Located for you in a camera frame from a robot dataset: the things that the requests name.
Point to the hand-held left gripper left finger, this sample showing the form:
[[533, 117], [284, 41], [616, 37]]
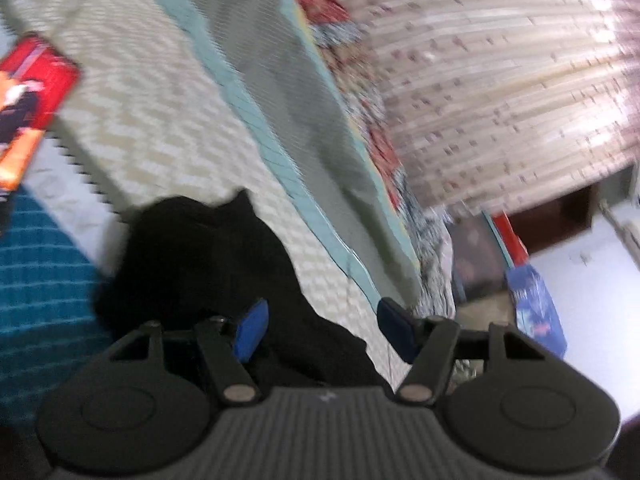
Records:
[[252, 327]]

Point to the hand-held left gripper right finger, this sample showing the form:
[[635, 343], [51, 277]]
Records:
[[397, 329]]

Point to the black pants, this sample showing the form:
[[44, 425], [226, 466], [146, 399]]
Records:
[[200, 270]]

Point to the blue printed bag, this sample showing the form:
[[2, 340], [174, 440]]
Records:
[[537, 305]]

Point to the red box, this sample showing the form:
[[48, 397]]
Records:
[[510, 237]]

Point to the floral patchwork quilt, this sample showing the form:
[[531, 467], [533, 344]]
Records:
[[380, 145]]

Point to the dark wooden shelf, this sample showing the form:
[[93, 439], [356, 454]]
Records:
[[555, 225]]

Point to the white air conditioner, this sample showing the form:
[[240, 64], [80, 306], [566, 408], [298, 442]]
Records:
[[622, 230]]

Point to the red printed packet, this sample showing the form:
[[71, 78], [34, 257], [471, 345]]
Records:
[[30, 110]]

